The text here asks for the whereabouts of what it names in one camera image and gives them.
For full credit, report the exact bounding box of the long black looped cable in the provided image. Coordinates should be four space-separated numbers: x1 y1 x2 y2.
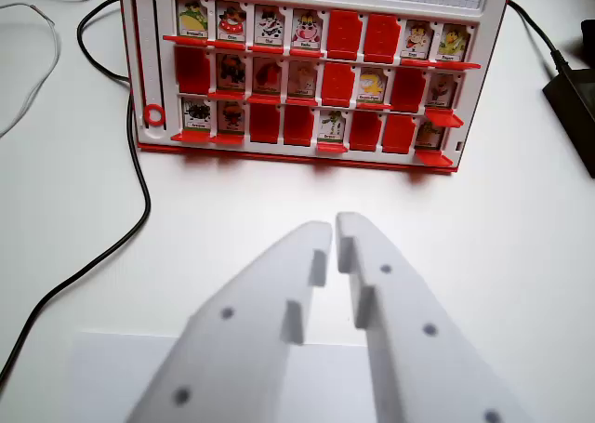
0 0 152 387

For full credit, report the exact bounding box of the black cable with plug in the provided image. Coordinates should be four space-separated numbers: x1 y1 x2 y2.
506 0 573 78

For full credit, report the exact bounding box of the black box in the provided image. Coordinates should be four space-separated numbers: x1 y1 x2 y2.
542 67 595 178

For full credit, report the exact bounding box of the thin grey white wire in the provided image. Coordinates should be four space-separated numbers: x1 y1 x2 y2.
0 2 62 139

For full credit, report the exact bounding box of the red and white game board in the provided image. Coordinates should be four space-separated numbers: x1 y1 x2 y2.
117 0 516 176

